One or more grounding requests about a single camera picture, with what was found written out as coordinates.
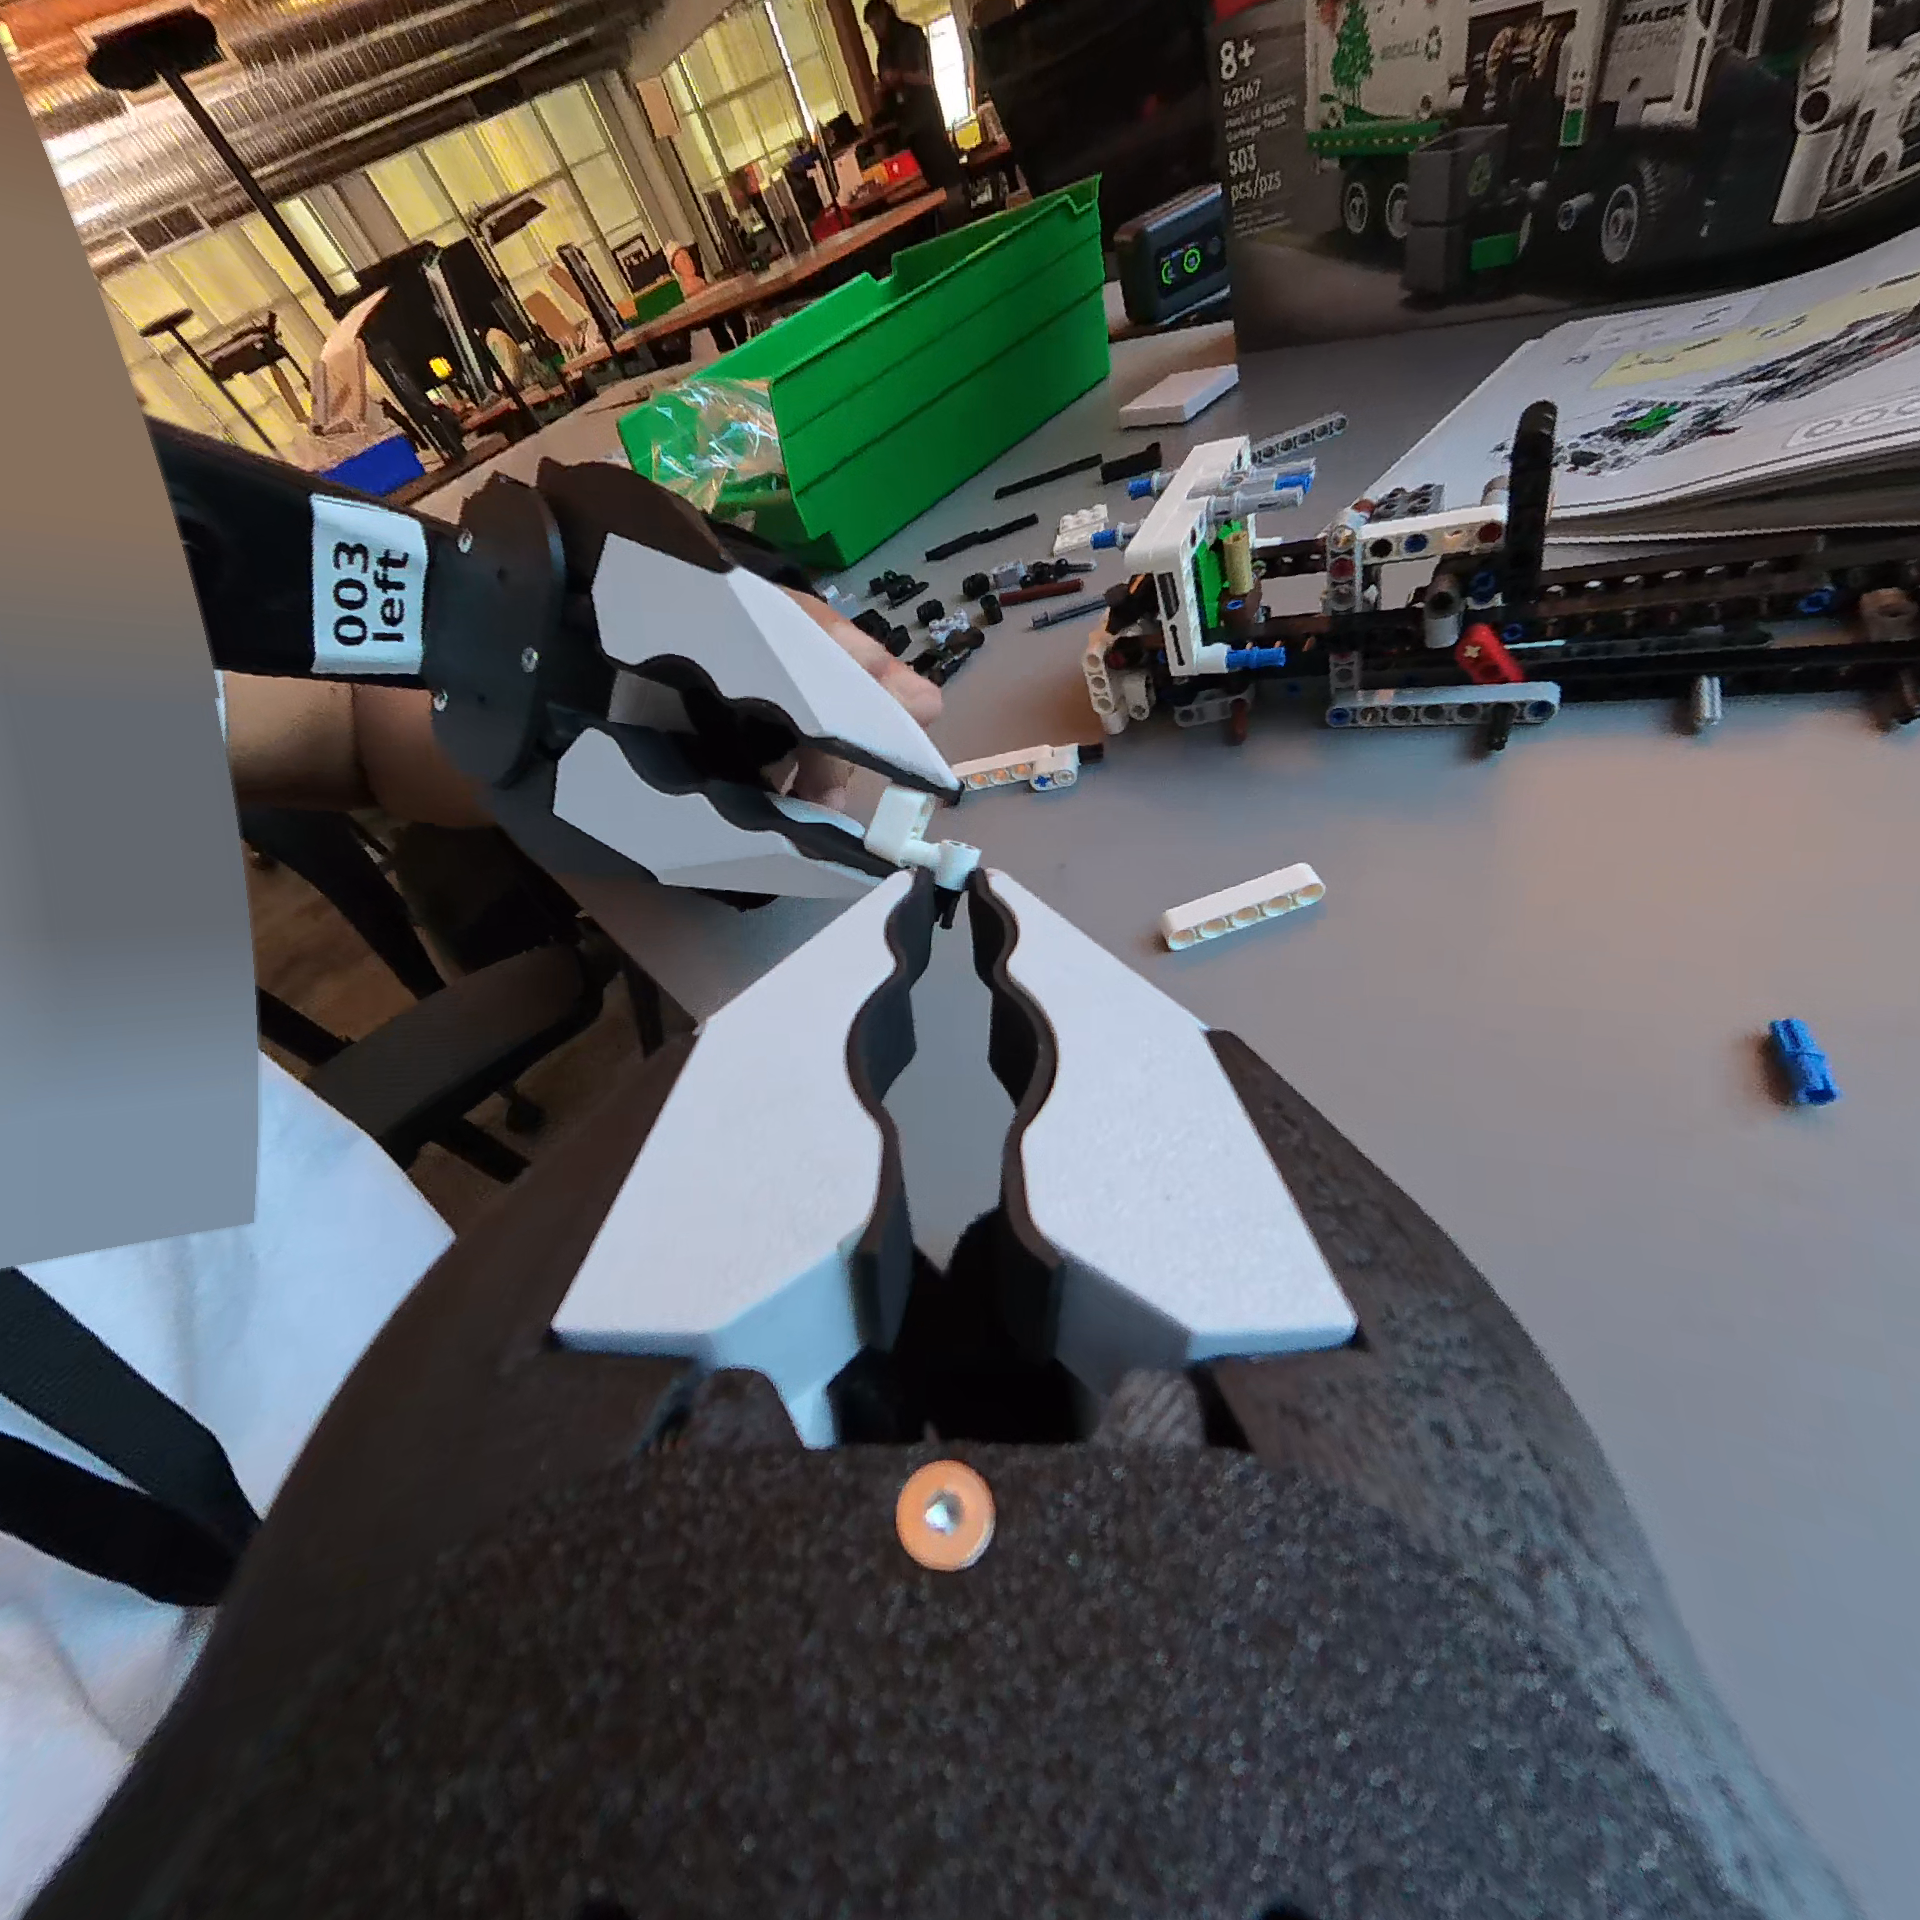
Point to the dark device with green display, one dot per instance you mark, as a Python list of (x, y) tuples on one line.
[(1169, 260)]

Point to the black lamp stand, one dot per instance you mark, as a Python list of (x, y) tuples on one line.
[(198, 92)]

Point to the small white lego connector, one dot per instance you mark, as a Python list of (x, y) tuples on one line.
[(900, 817)]

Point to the white flat box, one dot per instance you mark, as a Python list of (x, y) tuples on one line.
[(1173, 392)]

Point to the black machine frame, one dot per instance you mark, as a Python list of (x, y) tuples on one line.
[(434, 330)]

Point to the black office chair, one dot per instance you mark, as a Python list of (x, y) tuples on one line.
[(448, 1036)]

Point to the white connector with black pin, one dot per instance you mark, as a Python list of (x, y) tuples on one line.
[(951, 864)]

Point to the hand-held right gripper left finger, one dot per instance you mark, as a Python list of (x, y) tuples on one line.
[(733, 1184)]

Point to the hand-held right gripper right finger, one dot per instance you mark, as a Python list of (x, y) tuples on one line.
[(1186, 1184)]

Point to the person's left hand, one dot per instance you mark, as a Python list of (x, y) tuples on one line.
[(878, 659)]

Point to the blue lego pin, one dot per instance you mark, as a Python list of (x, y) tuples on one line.
[(1802, 1060)]

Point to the clear plastic bag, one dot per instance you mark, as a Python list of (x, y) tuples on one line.
[(711, 430)]

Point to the lego set box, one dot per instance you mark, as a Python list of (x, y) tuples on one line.
[(1573, 149)]

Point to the grey lego connector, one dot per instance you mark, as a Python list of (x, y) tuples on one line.
[(1708, 699)]

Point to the person's left forearm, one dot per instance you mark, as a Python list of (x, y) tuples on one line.
[(330, 749)]

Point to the green storage bin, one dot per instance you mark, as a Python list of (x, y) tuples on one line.
[(958, 387)]

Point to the lego truck model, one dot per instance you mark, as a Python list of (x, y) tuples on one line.
[(1186, 574)]

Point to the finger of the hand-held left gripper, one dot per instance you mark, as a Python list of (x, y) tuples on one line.
[(747, 629), (705, 847)]

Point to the scattered dark lego pieces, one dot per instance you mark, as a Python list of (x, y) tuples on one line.
[(958, 600)]

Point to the lego instruction booklet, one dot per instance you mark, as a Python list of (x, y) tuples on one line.
[(1722, 387)]

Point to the white angled lego beam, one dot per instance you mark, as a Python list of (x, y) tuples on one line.
[(1020, 773)]

